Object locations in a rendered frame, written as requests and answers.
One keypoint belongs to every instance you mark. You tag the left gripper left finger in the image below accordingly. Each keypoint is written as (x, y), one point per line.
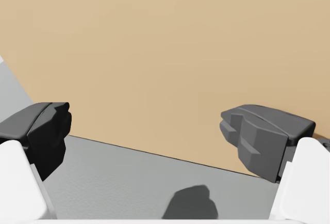
(38, 136)

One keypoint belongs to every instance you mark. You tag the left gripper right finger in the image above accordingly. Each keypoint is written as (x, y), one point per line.
(268, 141)

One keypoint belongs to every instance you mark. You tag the tall board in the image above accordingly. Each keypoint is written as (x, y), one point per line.
(165, 61)

